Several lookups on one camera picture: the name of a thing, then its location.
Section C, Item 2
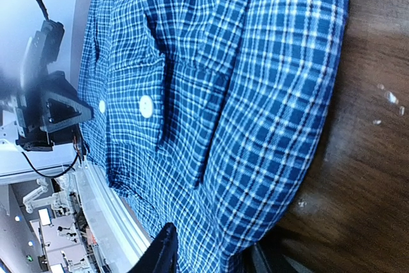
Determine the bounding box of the front aluminium rail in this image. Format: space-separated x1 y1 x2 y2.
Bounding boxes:
74 160 151 272

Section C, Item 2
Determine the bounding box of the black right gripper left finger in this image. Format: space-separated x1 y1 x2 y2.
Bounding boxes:
128 222 178 273

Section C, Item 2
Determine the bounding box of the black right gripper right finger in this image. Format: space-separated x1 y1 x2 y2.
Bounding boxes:
249 244 313 273

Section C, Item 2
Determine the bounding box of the blue plaid long sleeve shirt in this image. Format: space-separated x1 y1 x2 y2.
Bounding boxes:
79 0 349 272

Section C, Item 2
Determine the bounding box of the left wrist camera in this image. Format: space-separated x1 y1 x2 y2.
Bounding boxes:
20 20 65 90

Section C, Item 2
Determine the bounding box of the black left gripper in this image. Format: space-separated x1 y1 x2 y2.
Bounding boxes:
1 71 93 152

